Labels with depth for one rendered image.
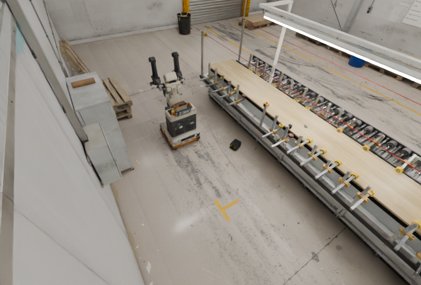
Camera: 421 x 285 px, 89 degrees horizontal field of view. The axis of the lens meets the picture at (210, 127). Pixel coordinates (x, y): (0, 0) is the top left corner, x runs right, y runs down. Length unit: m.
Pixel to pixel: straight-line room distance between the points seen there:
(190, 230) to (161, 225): 0.43
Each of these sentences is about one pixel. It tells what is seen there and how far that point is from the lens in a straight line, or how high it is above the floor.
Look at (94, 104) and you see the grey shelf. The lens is 3.21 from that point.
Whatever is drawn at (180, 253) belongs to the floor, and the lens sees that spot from 3.47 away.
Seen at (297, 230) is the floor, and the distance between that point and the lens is 3.85.
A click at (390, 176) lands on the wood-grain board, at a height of 0.90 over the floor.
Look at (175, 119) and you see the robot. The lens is 3.94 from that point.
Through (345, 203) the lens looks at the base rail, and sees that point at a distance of 3.52.
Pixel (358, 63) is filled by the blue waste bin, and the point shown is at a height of 0.15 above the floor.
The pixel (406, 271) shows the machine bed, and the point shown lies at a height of 0.19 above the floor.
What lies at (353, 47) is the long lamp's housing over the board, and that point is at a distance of 3.04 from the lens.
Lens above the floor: 3.32
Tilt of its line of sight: 43 degrees down
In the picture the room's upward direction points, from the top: 3 degrees clockwise
